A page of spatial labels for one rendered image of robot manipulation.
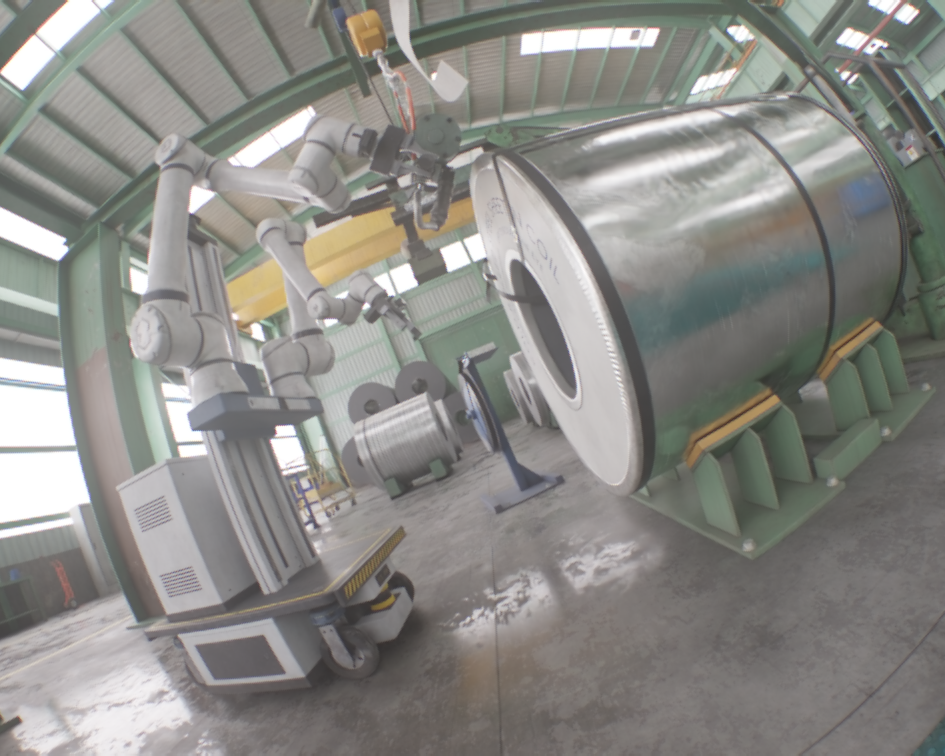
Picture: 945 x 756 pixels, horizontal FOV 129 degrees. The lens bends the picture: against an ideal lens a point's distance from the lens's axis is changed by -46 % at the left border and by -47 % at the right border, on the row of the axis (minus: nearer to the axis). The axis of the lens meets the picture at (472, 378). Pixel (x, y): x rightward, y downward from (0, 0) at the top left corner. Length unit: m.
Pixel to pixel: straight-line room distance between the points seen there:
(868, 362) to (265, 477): 2.19
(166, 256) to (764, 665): 1.63
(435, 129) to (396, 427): 5.35
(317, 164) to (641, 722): 1.34
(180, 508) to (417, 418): 5.04
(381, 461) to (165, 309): 5.34
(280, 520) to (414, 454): 4.68
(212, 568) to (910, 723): 1.63
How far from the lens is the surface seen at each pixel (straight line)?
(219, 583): 1.47
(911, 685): 0.74
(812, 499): 1.24
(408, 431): 6.16
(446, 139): 1.25
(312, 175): 1.08
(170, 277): 1.27
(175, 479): 1.47
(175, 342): 1.20
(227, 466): 1.44
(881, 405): 1.67
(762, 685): 0.79
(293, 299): 1.90
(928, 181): 2.98
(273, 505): 1.64
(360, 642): 1.27
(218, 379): 1.28
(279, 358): 1.70
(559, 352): 1.63
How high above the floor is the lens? 0.58
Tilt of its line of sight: 6 degrees up
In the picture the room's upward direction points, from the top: 23 degrees counter-clockwise
